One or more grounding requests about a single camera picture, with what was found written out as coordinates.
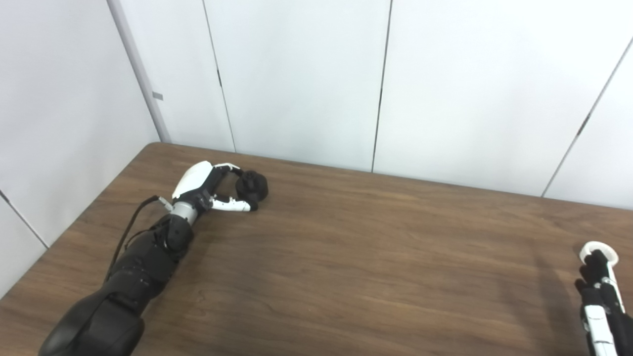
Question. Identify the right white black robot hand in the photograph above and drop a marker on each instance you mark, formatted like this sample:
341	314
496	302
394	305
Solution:
610	326

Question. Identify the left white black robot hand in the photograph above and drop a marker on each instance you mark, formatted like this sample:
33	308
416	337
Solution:
195	178

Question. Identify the round black part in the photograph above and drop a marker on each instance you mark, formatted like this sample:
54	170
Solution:
253	184

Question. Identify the grey wall corner post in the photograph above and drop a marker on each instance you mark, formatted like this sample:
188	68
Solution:
141	74

